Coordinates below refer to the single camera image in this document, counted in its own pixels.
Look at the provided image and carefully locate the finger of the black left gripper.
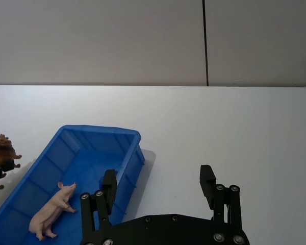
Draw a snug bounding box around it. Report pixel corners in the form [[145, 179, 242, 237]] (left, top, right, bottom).
[[0, 159, 16, 181]]

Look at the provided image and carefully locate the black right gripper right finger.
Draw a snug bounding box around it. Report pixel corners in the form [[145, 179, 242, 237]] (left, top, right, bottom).
[[199, 165, 243, 229]]

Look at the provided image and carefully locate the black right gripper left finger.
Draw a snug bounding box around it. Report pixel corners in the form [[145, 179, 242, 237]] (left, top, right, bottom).
[[80, 169, 118, 234]]

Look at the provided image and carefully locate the brown toy lion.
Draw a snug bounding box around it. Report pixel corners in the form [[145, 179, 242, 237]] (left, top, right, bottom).
[[0, 133, 22, 190]]

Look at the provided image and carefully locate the blue plastic bin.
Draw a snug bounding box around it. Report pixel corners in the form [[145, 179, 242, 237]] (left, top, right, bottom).
[[0, 124, 145, 245]]

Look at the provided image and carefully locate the pink toy pig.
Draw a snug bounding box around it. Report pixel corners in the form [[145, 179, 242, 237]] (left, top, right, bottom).
[[29, 181, 79, 241]]

